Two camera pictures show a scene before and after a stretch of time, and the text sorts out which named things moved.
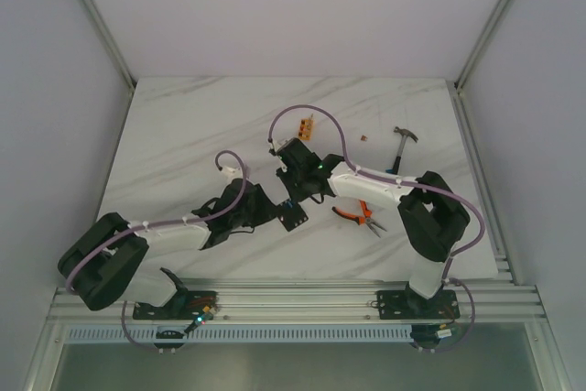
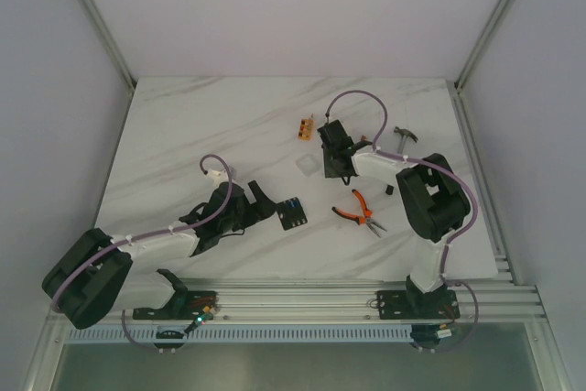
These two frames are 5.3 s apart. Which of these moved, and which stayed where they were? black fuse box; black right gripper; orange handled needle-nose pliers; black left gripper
Moved: black right gripper
Stayed: black fuse box; black left gripper; orange handled needle-nose pliers
